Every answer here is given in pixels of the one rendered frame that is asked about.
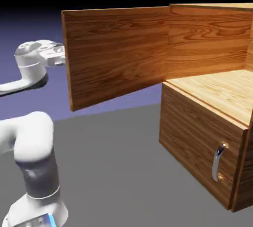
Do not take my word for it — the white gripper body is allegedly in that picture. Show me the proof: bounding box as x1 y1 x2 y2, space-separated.
39 50 66 67

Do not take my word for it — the large wooden cabinet door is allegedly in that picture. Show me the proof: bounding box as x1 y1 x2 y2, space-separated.
61 6 171 112

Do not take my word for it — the small wooden cabinet door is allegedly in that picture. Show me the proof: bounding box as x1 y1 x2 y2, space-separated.
159 82 250 210

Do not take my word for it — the wooden cabinet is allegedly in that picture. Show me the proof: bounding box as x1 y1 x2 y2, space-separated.
159 3 253 213

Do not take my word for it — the curved silver door handle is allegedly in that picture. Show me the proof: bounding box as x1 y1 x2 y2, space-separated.
211 143 228 183

